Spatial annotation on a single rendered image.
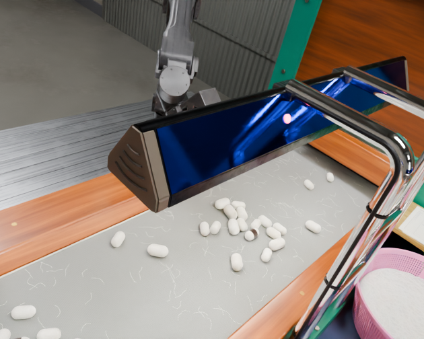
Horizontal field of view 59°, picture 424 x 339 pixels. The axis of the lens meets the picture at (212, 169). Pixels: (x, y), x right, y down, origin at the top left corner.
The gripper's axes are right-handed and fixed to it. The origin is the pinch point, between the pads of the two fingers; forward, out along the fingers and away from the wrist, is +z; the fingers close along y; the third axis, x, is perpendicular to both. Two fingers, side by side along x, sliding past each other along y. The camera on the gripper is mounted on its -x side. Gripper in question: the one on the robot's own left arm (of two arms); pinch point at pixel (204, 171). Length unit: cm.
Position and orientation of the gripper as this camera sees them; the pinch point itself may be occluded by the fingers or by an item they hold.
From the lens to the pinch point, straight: 78.5
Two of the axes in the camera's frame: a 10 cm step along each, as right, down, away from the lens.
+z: 3.8, 9.2, 0.0
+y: 7.1, -3.0, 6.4
